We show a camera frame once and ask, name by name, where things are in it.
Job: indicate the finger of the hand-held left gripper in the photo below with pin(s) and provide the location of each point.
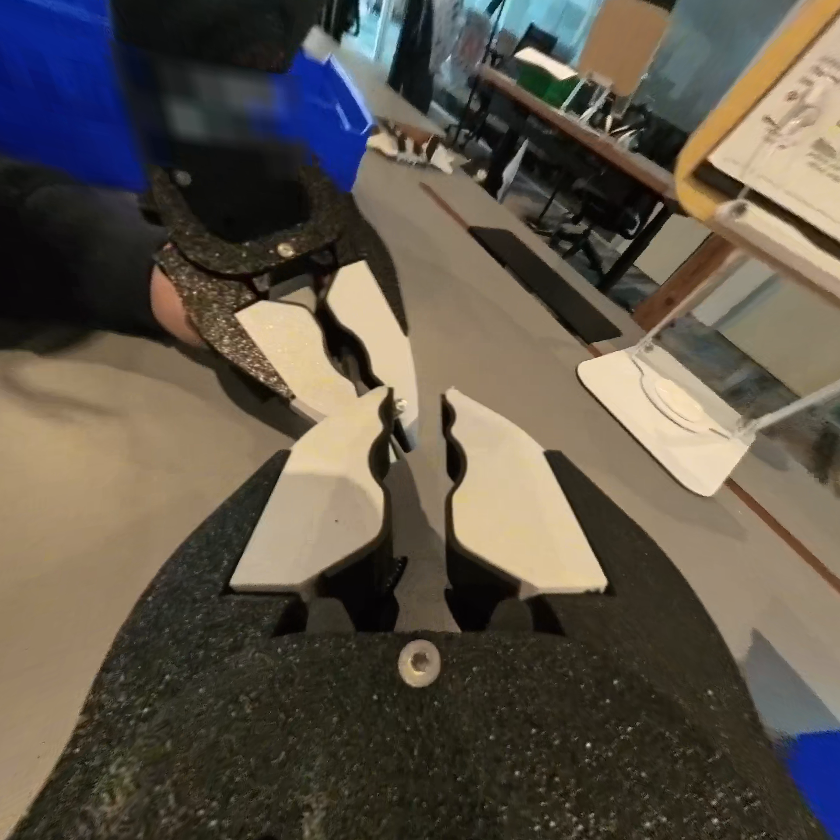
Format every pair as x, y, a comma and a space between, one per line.
380, 321
295, 348

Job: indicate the pile of white parts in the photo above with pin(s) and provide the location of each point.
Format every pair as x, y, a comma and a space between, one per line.
420, 151

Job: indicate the brown wooden leg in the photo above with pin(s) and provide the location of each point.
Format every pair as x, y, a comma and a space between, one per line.
682, 282

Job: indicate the black office chair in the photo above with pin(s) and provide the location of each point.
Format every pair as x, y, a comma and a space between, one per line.
590, 203

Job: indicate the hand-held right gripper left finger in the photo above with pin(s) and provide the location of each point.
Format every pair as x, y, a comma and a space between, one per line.
308, 518

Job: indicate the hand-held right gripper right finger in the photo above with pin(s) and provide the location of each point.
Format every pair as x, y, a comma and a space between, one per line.
518, 518

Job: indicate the blue plastic bin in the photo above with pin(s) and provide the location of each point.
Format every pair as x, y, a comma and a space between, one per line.
59, 85

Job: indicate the person's left forearm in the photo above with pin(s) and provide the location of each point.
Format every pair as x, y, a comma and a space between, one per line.
65, 249

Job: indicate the green box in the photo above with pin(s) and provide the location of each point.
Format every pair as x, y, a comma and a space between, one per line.
544, 88

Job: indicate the brown cardboard panel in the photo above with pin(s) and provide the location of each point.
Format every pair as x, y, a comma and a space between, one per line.
623, 46

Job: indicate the white lamp stand base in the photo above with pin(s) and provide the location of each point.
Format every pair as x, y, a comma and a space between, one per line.
623, 394

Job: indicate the person's left hand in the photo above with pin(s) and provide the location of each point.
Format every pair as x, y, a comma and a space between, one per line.
174, 308

